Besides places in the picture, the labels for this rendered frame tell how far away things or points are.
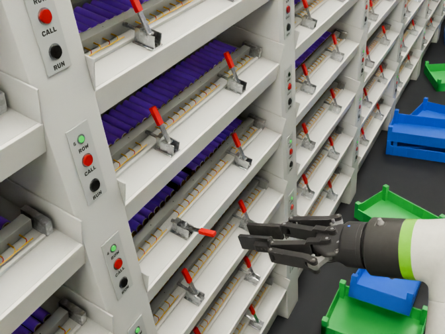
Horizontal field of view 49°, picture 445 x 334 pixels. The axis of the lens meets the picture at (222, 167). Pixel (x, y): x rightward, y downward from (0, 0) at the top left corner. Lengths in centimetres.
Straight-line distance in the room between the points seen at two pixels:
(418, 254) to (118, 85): 49
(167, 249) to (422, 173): 175
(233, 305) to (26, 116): 90
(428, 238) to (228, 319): 75
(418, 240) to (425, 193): 166
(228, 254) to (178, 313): 21
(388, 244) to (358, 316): 109
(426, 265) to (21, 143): 56
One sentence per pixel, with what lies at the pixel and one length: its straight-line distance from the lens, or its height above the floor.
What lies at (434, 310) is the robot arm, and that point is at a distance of 76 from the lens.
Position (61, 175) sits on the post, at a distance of 69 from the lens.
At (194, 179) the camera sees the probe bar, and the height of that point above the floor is 80.
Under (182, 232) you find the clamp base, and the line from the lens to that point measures 101.
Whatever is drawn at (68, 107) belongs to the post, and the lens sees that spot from 67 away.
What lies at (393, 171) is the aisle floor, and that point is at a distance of 254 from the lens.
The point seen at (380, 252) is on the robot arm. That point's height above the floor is 89.
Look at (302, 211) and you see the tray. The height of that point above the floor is 36.
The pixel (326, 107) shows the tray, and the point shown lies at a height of 57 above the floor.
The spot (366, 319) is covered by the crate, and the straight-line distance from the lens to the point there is 184.
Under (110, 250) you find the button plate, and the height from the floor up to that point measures 91.
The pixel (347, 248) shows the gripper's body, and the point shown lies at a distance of 80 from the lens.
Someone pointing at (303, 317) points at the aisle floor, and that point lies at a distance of 183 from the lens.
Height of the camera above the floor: 142
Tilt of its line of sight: 34 degrees down
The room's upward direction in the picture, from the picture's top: 6 degrees counter-clockwise
